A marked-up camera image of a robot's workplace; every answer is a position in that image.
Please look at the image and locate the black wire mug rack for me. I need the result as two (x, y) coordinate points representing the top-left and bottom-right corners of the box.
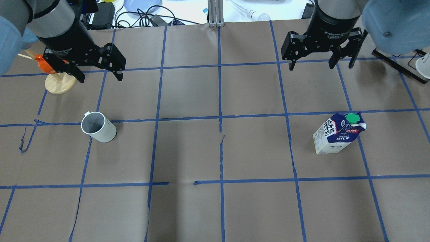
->
(372, 48), (429, 84)

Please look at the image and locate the wooden mug tree stand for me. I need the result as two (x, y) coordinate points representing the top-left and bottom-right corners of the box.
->
(17, 49), (77, 94)

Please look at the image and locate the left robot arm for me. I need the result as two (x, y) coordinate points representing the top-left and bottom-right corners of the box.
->
(0, 0), (126, 83)

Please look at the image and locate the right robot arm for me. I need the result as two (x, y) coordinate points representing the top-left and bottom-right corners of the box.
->
(281, 0), (430, 70)

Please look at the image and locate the blue plate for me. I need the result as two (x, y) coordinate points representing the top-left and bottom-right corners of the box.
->
(123, 0), (162, 15)

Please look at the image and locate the aluminium frame post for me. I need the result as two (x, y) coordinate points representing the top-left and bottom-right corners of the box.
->
(207, 0), (225, 27)

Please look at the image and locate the white light bulb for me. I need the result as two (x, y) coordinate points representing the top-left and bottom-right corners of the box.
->
(245, 9), (271, 21)

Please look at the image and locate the black power adapter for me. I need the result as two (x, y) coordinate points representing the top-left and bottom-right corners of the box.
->
(89, 2), (115, 30)

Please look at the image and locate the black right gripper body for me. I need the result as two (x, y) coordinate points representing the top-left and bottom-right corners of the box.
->
(304, 3), (360, 53)

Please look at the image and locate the white ceramic mug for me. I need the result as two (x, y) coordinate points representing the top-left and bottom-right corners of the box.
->
(80, 112), (117, 143)

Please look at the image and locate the blue white milk carton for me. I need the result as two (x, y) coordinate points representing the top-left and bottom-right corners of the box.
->
(313, 112), (367, 154)

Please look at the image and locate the orange mug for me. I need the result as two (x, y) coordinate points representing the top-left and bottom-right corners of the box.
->
(34, 54), (58, 75)

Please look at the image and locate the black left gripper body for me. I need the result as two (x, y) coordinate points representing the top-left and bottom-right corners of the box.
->
(39, 20), (112, 70)

